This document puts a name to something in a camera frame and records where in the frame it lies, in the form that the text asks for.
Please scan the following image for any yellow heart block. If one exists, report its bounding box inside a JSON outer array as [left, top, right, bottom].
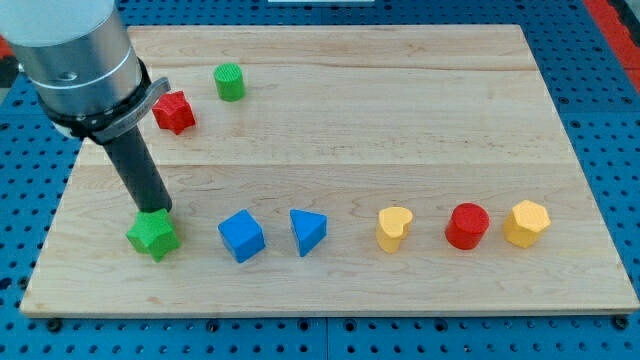
[[376, 207, 414, 254]]

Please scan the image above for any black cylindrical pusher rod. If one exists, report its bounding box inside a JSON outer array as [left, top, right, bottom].
[[103, 127, 172, 213]]

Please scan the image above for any green star block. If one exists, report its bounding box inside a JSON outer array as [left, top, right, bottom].
[[126, 209, 181, 262]]

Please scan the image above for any yellow hexagon block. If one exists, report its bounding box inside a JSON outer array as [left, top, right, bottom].
[[502, 200, 551, 248]]

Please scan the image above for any wooden board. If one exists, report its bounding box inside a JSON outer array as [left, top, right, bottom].
[[20, 25, 639, 319]]

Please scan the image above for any blue cube block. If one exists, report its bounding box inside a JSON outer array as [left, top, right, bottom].
[[217, 209, 266, 263]]

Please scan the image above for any red cylinder block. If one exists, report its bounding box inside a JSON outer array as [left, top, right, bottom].
[[445, 203, 490, 250]]

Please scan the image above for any red star block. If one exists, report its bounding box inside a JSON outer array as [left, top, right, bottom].
[[152, 91, 196, 135]]

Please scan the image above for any blue triangle block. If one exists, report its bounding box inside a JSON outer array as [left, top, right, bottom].
[[289, 209, 327, 257]]

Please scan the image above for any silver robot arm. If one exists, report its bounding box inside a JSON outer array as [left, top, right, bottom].
[[1, 0, 170, 144]]

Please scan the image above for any green cylinder block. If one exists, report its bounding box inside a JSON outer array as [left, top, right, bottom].
[[213, 63, 245, 102]]

